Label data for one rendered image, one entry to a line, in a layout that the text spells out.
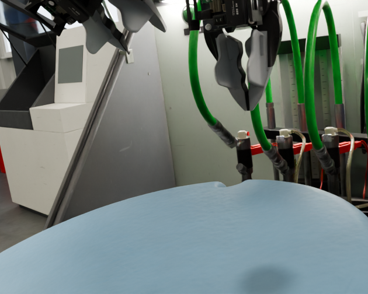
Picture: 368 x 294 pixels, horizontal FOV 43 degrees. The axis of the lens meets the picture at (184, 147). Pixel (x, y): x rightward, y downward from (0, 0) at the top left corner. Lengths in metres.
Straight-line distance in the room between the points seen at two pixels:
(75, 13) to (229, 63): 0.19
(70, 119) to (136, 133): 2.43
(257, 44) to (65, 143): 3.08
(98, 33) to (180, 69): 0.59
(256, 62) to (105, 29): 0.24
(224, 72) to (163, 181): 0.74
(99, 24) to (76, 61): 3.09
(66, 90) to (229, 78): 3.37
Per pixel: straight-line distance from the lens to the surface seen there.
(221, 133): 0.79
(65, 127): 3.54
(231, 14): 0.50
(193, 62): 0.71
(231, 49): 0.56
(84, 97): 3.64
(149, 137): 1.20
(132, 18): 0.60
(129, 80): 1.13
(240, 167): 0.88
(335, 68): 0.95
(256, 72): 0.53
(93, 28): 0.66
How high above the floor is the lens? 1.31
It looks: 12 degrees down
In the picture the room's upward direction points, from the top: 8 degrees counter-clockwise
